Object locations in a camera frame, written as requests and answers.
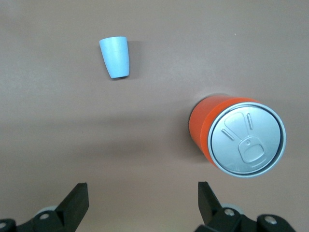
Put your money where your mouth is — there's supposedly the orange can with silver lid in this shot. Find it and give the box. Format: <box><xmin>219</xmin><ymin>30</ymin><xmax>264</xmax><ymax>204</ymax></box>
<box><xmin>188</xmin><ymin>94</ymin><xmax>287</xmax><ymax>179</ymax></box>

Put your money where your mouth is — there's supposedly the light blue plastic cup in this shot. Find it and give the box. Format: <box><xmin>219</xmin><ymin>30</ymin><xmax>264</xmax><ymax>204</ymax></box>
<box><xmin>98</xmin><ymin>36</ymin><xmax>131</xmax><ymax>80</ymax></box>

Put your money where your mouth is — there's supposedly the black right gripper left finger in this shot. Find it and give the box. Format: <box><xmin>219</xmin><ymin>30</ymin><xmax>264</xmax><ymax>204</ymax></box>
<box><xmin>18</xmin><ymin>182</ymin><xmax>90</xmax><ymax>232</ymax></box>

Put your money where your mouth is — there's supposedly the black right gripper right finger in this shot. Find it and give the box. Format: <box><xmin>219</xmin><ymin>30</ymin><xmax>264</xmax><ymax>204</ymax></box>
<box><xmin>194</xmin><ymin>181</ymin><xmax>296</xmax><ymax>232</ymax></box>

